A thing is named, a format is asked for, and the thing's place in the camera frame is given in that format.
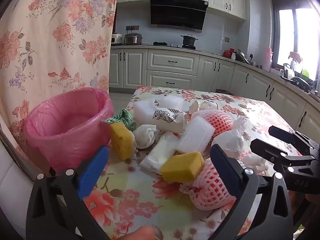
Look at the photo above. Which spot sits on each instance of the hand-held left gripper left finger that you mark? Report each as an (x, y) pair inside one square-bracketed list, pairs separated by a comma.
[(92, 170)]

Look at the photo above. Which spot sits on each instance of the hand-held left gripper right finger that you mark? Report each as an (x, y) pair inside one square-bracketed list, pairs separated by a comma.
[(225, 170)]

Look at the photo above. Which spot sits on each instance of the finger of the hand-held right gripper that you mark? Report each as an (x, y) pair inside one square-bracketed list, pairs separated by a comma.
[(265, 150), (282, 133)]

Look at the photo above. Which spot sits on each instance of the white paper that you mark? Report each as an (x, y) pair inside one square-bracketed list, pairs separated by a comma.
[(252, 162)]

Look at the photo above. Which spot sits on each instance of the pink foam fruit net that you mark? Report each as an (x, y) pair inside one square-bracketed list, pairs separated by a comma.
[(207, 192), (217, 121)]

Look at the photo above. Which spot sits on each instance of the white plastic bag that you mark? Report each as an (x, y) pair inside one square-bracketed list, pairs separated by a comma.
[(230, 140)]

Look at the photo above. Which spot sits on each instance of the yellow sponge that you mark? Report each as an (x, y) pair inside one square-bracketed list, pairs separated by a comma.
[(122, 141), (181, 167)]

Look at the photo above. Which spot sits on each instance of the pink plastic trash bag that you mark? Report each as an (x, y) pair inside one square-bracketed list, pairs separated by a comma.
[(62, 140)]

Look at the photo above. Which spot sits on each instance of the white foam cube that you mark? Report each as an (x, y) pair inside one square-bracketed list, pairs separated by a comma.
[(195, 135)]

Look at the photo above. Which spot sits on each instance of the green striped cloth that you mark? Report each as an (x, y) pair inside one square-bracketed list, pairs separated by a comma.
[(125, 116)]

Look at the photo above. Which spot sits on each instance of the white tissue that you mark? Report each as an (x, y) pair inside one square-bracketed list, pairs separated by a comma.
[(145, 135)]

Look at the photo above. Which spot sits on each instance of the plain white tissue pack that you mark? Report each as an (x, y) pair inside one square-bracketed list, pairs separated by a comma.
[(160, 152)]

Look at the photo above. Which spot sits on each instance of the white paper cup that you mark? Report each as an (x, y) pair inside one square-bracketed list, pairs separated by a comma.
[(207, 105)]

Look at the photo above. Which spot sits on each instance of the ornament-print tissue packet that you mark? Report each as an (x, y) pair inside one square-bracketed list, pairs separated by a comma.
[(170, 118)]

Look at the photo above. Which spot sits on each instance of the stepped white foam block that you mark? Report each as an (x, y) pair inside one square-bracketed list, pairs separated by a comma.
[(143, 110)]

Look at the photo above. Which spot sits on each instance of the person's left hand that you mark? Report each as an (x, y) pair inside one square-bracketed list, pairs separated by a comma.
[(137, 235)]

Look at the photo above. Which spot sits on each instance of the dark dish rack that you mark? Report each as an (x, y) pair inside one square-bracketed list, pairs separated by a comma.
[(300, 80)]

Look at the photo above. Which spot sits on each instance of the pink thermos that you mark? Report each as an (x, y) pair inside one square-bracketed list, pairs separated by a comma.
[(268, 60)]

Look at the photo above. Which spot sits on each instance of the white padded chair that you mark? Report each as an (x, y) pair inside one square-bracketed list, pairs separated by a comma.
[(12, 175)]

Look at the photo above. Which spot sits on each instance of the steel tray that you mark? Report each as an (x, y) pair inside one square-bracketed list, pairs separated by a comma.
[(242, 56)]

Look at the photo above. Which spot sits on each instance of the red pot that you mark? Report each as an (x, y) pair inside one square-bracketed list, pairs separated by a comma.
[(227, 53)]

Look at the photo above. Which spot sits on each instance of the kitchen window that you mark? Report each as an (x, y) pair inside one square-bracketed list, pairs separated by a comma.
[(302, 35)]

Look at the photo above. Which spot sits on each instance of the white base kitchen cabinets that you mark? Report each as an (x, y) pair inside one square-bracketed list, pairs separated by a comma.
[(172, 62)]

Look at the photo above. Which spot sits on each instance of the black cooking pot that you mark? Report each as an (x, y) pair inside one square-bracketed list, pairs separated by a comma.
[(188, 40)]

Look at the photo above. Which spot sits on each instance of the white rice cooker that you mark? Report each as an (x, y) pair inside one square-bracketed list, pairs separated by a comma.
[(116, 40)]

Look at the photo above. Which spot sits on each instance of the steel pressure cooker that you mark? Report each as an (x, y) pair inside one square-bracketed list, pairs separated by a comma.
[(132, 39)]

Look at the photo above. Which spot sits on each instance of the black gas stove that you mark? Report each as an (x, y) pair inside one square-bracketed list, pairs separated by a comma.
[(162, 43)]

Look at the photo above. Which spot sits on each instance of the floral curtain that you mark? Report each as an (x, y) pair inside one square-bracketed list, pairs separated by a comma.
[(62, 30)]

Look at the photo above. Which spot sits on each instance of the black range hood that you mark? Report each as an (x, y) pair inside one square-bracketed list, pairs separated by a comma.
[(177, 12)]

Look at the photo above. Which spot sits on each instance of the wall socket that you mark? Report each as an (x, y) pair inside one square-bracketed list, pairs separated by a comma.
[(132, 27), (225, 38)]

